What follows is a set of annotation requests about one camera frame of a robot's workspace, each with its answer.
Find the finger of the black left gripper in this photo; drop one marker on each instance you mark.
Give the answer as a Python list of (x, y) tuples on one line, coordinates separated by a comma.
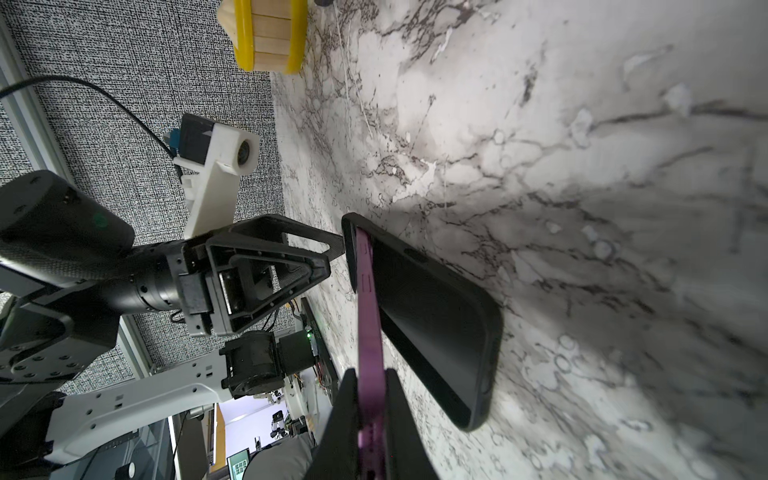
[(265, 239), (257, 285)]

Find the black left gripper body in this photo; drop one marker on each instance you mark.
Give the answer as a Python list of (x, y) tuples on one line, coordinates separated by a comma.
[(212, 277)]

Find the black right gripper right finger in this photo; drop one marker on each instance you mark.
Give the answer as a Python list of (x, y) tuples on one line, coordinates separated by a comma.
[(405, 457)]

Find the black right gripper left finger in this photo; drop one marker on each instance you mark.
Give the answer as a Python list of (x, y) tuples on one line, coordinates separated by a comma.
[(337, 456)]

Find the black phone front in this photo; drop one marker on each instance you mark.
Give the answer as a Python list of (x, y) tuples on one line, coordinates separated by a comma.
[(371, 373)]

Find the black phone case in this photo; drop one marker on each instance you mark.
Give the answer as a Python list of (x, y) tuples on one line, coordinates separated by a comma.
[(445, 327)]

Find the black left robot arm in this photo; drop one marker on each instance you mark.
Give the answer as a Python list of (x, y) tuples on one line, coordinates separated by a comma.
[(72, 270)]

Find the yellow bamboo steamer basket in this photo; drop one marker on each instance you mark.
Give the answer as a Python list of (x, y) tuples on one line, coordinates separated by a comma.
[(266, 35)]

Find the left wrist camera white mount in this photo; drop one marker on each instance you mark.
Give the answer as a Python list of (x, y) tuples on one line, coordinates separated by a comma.
[(217, 156)]

